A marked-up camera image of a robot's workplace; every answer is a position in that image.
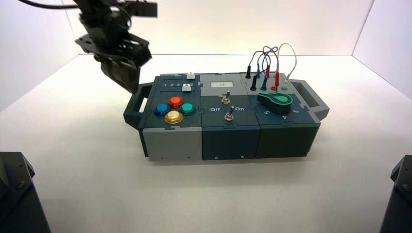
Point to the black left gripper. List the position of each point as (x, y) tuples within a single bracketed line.
[(122, 48)]

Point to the metal toggle switch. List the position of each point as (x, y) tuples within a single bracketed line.
[(226, 97), (230, 114)]

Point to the teal grey control box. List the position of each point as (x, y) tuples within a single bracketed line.
[(225, 141)]

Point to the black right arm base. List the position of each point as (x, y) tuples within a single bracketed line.
[(399, 205)]

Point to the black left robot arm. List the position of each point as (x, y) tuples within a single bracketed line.
[(96, 16)]

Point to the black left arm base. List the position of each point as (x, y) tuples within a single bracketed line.
[(16, 199)]

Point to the blue push button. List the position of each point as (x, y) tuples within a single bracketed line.
[(162, 109)]

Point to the red push button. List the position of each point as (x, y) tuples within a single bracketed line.
[(175, 102)]

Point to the white slider knob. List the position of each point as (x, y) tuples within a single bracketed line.
[(191, 76), (186, 87)]

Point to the yellow push button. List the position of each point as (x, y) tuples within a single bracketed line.
[(173, 117)]

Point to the green push button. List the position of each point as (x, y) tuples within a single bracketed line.
[(187, 108)]

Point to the small white display screen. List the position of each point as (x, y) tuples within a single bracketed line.
[(222, 84)]

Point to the green rotary knob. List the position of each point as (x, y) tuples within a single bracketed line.
[(276, 102)]

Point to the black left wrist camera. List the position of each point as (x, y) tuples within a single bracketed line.
[(145, 9)]

